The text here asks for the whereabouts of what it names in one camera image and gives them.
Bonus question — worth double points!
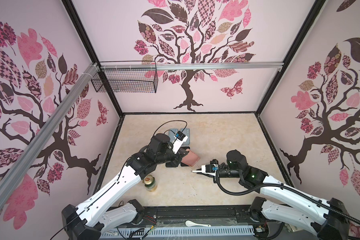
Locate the pink phone case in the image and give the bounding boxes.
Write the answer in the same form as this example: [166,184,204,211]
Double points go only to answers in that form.
[181,149,200,167]

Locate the light blue phone case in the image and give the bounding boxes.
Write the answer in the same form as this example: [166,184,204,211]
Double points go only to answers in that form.
[169,129,177,135]

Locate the white phone case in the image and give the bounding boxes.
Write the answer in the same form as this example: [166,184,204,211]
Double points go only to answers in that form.
[183,128,191,146]

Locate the black smartphone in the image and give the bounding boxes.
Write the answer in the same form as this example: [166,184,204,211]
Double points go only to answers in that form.
[166,162,178,168]

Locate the phone with pink case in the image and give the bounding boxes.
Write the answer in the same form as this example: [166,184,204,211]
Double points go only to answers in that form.
[191,168,209,175]

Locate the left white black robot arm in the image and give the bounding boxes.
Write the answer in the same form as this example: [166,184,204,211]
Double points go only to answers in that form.
[62,132,188,240]

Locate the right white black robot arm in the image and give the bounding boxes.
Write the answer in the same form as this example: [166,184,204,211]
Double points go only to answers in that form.
[201,150,350,240]

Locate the green gold drink can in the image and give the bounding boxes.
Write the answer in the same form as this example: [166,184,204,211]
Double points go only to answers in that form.
[143,175,157,192]

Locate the white plastic spoon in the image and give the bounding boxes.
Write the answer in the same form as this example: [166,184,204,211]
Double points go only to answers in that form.
[185,220,212,228]

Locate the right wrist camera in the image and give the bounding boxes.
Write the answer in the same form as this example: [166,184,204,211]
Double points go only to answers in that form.
[206,160,219,174]

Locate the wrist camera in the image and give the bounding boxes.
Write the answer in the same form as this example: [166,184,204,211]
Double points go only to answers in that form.
[206,160,219,174]
[172,131,187,154]

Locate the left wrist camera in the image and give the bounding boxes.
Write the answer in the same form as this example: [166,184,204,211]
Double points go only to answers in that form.
[172,131,187,154]

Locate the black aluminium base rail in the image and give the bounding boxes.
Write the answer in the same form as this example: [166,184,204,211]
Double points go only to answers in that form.
[124,205,254,227]

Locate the black wire basket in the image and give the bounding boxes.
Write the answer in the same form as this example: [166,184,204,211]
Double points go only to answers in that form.
[91,60,159,94]

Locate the white slotted cable duct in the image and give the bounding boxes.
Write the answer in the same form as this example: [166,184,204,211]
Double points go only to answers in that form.
[100,226,255,240]

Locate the back aluminium wall rail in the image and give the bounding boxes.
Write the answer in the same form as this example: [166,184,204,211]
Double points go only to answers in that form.
[101,62,284,71]

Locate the aluminium wall rail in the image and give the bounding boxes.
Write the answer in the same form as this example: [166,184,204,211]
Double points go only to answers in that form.
[0,63,99,210]
[101,62,284,71]

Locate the left aluminium wall rail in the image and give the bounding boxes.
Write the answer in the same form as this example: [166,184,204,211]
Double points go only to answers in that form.
[0,63,99,210]

